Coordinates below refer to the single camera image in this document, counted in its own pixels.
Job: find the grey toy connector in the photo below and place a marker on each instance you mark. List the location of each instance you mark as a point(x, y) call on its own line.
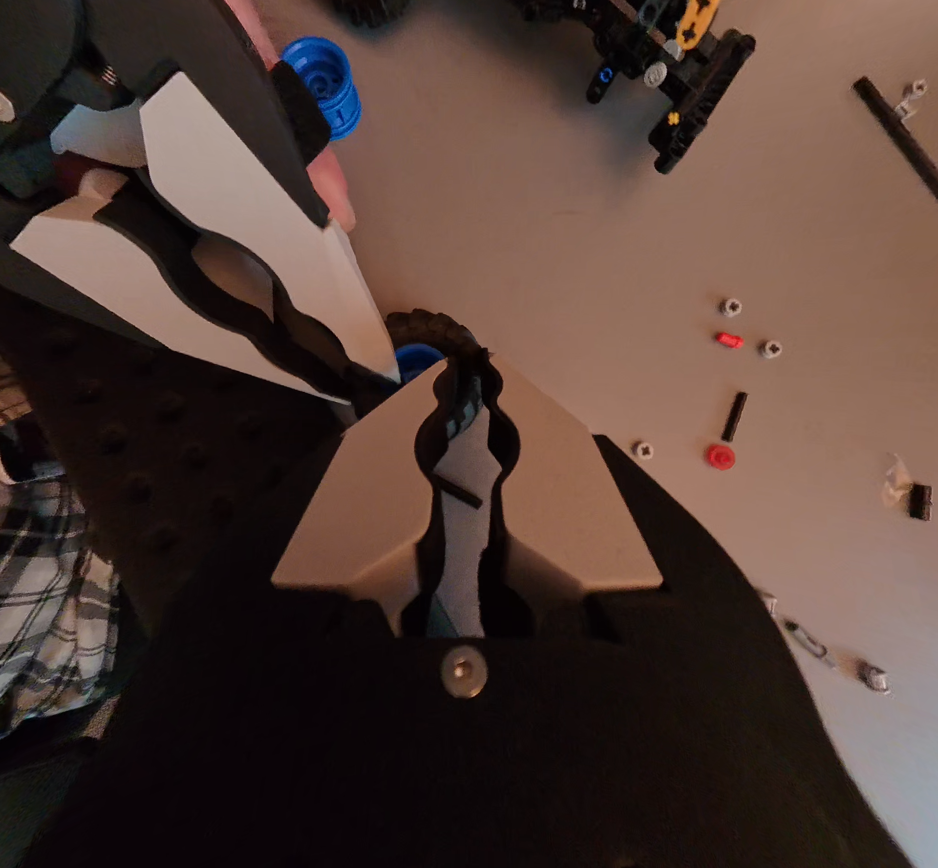
point(768, 600)
point(872, 677)

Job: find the black studded mat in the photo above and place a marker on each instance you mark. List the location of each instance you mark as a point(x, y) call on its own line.
point(146, 443)

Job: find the small red toy pin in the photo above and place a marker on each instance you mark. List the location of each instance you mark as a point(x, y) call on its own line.
point(720, 456)

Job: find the plaid shirt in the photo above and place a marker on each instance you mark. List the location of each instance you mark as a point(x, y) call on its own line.
point(51, 589)

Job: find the blue black toy monster truck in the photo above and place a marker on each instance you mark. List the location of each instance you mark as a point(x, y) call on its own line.
point(623, 18)

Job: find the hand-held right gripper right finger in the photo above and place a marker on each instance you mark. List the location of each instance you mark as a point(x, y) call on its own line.
point(579, 516)

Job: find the long black toy axle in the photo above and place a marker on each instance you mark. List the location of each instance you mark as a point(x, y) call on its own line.
point(898, 132)

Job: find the dark grey toy pin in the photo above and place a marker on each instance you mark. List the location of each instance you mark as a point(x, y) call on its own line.
point(806, 641)

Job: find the black rubber toy tyre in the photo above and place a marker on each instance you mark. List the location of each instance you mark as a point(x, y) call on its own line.
point(440, 326)

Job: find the clear plastic scrap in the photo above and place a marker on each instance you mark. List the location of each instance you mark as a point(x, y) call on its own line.
point(895, 480)

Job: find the small black toy axle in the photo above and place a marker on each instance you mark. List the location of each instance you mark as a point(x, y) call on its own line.
point(458, 491)

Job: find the short black toy axle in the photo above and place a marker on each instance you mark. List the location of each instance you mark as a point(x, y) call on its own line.
point(734, 416)

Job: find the red toy axle pin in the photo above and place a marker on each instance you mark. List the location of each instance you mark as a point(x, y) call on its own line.
point(729, 340)

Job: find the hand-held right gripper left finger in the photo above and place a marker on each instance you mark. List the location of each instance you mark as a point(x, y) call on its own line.
point(352, 516)

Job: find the small black toy block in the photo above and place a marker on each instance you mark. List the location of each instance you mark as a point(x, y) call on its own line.
point(920, 501)

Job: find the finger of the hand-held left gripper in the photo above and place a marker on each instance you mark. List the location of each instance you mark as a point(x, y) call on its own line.
point(242, 172)
point(80, 245)

